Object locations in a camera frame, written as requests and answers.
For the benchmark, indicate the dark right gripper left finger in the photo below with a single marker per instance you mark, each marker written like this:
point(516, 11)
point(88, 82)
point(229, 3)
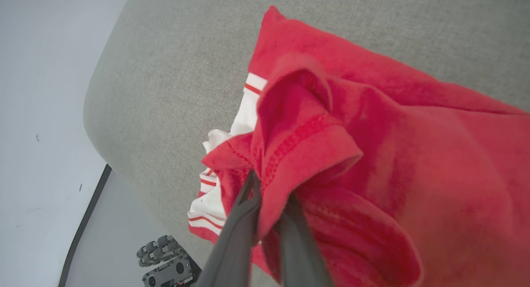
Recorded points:
point(236, 245)

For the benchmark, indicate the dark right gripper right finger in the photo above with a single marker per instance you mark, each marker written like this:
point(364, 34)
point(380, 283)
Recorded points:
point(300, 254)

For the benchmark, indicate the grey fabric sofa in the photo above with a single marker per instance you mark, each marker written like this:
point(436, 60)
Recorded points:
point(174, 71)

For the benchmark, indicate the red and white sports shirt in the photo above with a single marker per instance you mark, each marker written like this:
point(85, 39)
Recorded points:
point(393, 175)

